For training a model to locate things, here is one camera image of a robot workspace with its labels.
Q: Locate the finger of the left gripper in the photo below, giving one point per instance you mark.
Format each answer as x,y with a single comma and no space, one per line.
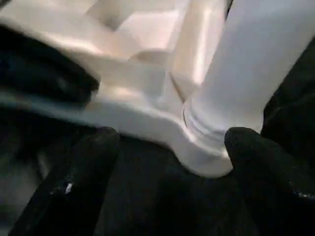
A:
49,73

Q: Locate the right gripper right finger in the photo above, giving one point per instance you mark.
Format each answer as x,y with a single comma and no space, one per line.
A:
270,184

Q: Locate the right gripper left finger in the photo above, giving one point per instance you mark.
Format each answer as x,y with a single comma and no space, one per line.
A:
73,184

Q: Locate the white plastic table top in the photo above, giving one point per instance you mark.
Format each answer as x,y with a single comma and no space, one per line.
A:
135,81

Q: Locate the white plastic table leg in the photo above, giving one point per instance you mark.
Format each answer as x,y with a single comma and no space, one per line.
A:
246,61

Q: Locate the black shiny mat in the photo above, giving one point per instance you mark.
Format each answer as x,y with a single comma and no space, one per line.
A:
160,196

